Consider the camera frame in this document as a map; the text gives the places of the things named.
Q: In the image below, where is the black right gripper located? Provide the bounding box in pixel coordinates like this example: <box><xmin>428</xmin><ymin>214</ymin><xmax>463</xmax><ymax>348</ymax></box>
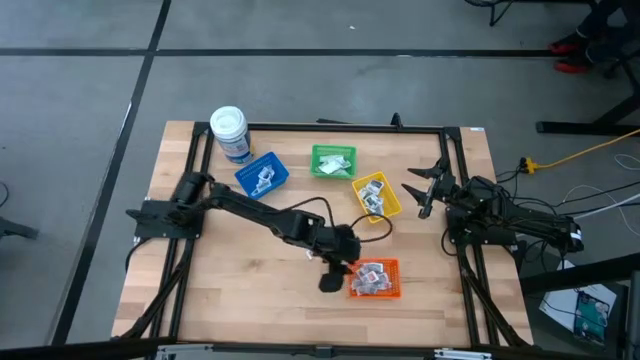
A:
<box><xmin>400</xmin><ymin>158</ymin><xmax>459</xmax><ymax>220</ymax></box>

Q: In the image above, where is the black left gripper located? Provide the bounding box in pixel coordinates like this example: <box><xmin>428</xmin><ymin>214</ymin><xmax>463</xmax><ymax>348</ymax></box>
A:
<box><xmin>318</xmin><ymin>223</ymin><xmax>363</xmax><ymax>294</ymax></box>

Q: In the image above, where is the yellow plastic basket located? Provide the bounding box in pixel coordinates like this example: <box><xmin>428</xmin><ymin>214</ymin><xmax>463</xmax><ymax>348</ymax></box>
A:
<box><xmin>351</xmin><ymin>171</ymin><xmax>403</xmax><ymax>225</ymax></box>

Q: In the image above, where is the orange plastic basket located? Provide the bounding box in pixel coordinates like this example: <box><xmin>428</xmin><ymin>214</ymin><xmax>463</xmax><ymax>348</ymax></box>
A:
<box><xmin>347</xmin><ymin>257</ymin><xmax>403</xmax><ymax>300</ymax></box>

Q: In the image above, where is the green plastic basket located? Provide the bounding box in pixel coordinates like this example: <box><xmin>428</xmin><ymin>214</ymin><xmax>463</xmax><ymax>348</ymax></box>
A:
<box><xmin>310</xmin><ymin>144</ymin><xmax>358</xmax><ymax>180</ymax></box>

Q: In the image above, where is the blue plastic basket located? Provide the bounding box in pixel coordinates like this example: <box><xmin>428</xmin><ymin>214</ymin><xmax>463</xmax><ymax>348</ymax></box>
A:
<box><xmin>233</xmin><ymin>151</ymin><xmax>290</xmax><ymax>200</ymax></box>

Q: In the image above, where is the white wipes canister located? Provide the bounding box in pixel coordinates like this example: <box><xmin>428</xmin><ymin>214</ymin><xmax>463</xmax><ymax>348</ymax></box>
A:
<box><xmin>209</xmin><ymin>105</ymin><xmax>255</xmax><ymax>166</ymax></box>

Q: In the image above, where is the black table leg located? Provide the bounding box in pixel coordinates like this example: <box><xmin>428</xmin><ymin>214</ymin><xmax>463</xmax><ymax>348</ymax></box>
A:
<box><xmin>535</xmin><ymin>92</ymin><xmax>640</xmax><ymax>137</ymax></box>

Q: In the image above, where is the white paper sheet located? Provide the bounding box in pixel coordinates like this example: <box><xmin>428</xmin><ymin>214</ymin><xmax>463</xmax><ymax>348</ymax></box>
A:
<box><xmin>538</xmin><ymin>283</ymin><xmax>619</xmax><ymax>334</ymax></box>

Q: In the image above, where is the black chair base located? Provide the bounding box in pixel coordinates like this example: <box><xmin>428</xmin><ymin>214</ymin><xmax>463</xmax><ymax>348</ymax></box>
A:
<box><xmin>463</xmin><ymin>0</ymin><xmax>524</xmax><ymax>27</ymax></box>

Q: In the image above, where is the person's red shoe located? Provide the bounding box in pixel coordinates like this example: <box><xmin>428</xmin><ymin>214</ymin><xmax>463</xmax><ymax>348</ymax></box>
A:
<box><xmin>547</xmin><ymin>40</ymin><xmax>579</xmax><ymax>56</ymax></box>
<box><xmin>553</xmin><ymin>59</ymin><xmax>592</xmax><ymax>75</ymax></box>

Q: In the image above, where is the teal printed box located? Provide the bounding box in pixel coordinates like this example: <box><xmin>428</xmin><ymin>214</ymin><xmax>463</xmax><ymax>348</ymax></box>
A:
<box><xmin>573</xmin><ymin>290</ymin><xmax>612</xmax><ymax>346</ymax></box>

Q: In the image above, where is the person's leg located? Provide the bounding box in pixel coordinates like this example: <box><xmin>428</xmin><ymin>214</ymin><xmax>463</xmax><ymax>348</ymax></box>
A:
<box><xmin>585</xmin><ymin>27</ymin><xmax>640</xmax><ymax>66</ymax></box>
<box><xmin>574</xmin><ymin>0</ymin><xmax>626</xmax><ymax>46</ymax></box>

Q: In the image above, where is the black gantry bar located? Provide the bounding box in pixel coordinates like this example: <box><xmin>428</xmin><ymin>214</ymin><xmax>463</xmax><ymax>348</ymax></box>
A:
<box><xmin>0</xmin><ymin>337</ymin><xmax>640</xmax><ymax>360</ymax></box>

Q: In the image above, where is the black stand foot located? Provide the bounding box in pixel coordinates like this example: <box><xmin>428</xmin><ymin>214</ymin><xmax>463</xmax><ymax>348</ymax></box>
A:
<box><xmin>0</xmin><ymin>217</ymin><xmax>40</xmax><ymax>241</ymax></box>

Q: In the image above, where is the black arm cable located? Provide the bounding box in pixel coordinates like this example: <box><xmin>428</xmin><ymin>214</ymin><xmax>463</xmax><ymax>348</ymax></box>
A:
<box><xmin>279</xmin><ymin>196</ymin><xmax>395</xmax><ymax>245</ymax></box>

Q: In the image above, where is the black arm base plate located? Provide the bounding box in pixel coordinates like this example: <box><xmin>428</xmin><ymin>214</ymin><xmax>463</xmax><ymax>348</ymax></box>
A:
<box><xmin>444</xmin><ymin>205</ymin><xmax>519</xmax><ymax>247</ymax></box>
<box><xmin>125</xmin><ymin>198</ymin><xmax>205</xmax><ymax>242</ymax></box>

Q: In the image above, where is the black aluminium table frame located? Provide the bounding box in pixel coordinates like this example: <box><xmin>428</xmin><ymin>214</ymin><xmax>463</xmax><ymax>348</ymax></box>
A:
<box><xmin>117</xmin><ymin>119</ymin><xmax>534</xmax><ymax>351</ymax></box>

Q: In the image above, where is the yellow extension cable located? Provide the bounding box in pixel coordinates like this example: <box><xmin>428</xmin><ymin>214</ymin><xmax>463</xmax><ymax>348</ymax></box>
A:
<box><xmin>522</xmin><ymin>128</ymin><xmax>640</xmax><ymax>175</ymax></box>

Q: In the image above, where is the silver metal bracket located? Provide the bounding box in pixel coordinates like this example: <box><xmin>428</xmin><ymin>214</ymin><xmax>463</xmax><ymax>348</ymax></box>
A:
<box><xmin>155</xmin><ymin>344</ymin><xmax>214</xmax><ymax>360</ymax></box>
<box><xmin>433</xmin><ymin>348</ymin><xmax>494</xmax><ymax>360</ymax></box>

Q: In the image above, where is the white floor cable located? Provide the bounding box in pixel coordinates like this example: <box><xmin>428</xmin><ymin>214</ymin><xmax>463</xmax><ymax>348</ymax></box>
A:
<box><xmin>517</xmin><ymin>184</ymin><xmax>640</xmax><ymax>239</ymax></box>

